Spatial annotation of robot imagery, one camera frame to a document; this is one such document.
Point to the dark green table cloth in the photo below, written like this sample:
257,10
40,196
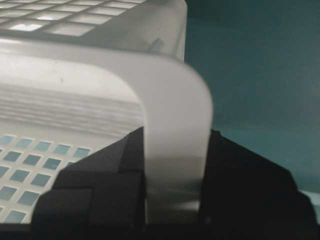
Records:
261,62

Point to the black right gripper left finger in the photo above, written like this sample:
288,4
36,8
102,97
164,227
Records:
100,197

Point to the white perforated plastic basket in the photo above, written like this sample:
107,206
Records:
79,75

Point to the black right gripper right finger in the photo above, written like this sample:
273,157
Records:
246,196

